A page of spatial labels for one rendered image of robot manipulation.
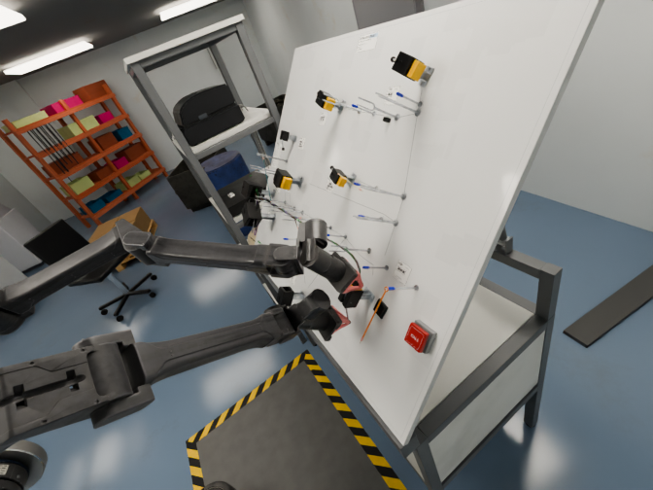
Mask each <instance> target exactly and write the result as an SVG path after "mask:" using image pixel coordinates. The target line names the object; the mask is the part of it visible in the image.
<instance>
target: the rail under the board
mask: <svg viewBox="0 0 653 490"><path fill-rule="evenodd" d="M263 275H264V276H265V277H266V279H267V280H268V281H269V283H270V284H271V285H272V287H273V288H274V289H275V290H276V292H277V293H278V291H279V288H278V287H277V286H276V284H275V283H274V282H273V281H272V279H271V278H270V277H269V275H267V274H263ZM306 331H307V332H308V333H309V334H310V335H311V337H312V338H313V339H314V341H315V342H316V343H317V345H318V346H319V347H320V349H321V350H322V351H323V352H324V354H325V355H326V357H327V358H328V359H329V361H330V362H331V363H332V365H333V366H334V367H335V368H336V370H337V371H338V372H339V374H340V375H341V376H342V378H343V379H344V380H345V382H346V383H347V384H348V385H349V387H350V388H351V389H352V391H353V392H354V393H355V395H356V396H357V397H358V399H359V400H360V401H361V403H362V404H363V405H364V407H365V408H366V409H367V411H368V412H369V413H370V415H371V416H372V417H373V418H374V420H375V421H376V422H377V424H378V425H379V426H380V428H381V429H382V430H383V432H384V433H385V434H386V435H387V437H388V438H389V439H390V441H391V442H392V443H393V445H394V446H395V447H396V449H397V450H398V451H399V453H400V454H401V455H402V457H403V458H404V459H405V458H407V457H408V456H409V455H410V454H411V453H412V452H413V451H414V450H415V449H416V448H417V447H418V446H419V445H420V443H419V441H418V438H417V435H416V434H415V433H414V432H413V434H412V437H411V439H410V440H409V442H408V444H406V445H404V446H403V445H402V444H401V443H400V441H399V440H398V439H397V438H396V436H395V435H394V434H393V432H392V431H391V430H390V429H389V427H388V426H387V425H386V423H385V422H384V421H383V420H382V418H381V417H380V416H379V415H378V413H377V412H376V411H375V410H374V408H373V407H372V406H371V404H370V403H369V402H368V401H367V399H366V398H365V397H364V396H363V394H362V393H361V392H360V390H359V389H358V388H357V386H356V385H355V384H354V383H353V381H352V380H351V379H350V378H349V376H348V375H347V374H346V373H345V371H344V370H343V369H342V367H341V366H340V365H339V364H338V363H337V362H336V361H335V360H334V358H333V357H332V356H331V355H330V353H329V352H328V351H327V349H326V348H325V347H324V345H323V344H322V343H321V341H320V340H319V339H318V338H317V337H316V335H315V334H314V333H313V331H312V330H306Z"/></svg>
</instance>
